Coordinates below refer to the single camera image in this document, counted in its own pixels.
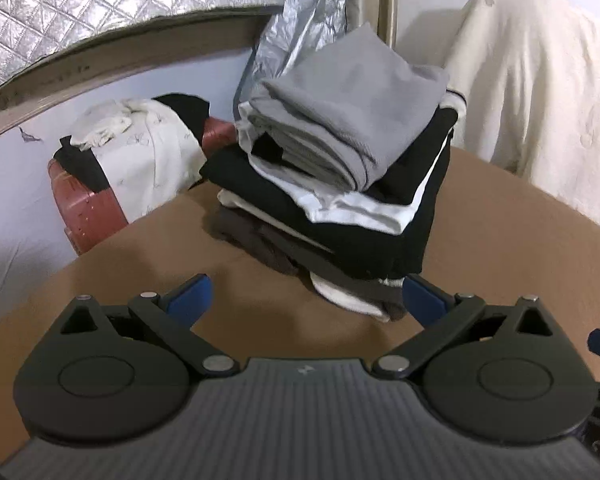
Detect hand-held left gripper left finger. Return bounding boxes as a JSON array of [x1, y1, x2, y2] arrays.
[[57, 274, 241, 381]]

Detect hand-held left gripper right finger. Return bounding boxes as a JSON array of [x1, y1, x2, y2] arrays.
[[372, 274, 556, 381]]

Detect grey waffle t-shirt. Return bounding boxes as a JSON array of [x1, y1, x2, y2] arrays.
[[247, 22, 451, 193]]

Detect stack of folded clothes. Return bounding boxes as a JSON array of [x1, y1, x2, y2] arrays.
[[200, 90, 468, 323]]

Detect red suitcase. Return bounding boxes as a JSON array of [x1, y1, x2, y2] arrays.
[[50, 117, 238, 257]]

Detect cream embroidered garment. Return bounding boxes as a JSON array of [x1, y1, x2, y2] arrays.
[[70, 97, 208, 223]]

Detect black garment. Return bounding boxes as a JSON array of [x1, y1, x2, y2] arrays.
[[52, 92, 211, 193]]

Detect white fleece robe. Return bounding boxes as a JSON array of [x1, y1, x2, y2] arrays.
[[442, 0, 600, 226]]

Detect beige curtain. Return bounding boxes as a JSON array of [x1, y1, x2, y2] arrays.
[[347, 0, 398, 51]]

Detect silver and beige curtains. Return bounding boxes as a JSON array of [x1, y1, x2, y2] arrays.
[[234, 0, 353, 126]]

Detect silver quilted insulation sheet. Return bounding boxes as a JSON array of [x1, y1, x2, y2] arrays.
[[0, 0, 301, 98]]

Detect wooden window frame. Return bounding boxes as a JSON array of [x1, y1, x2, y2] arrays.
[[0, 5, 283, 146]]

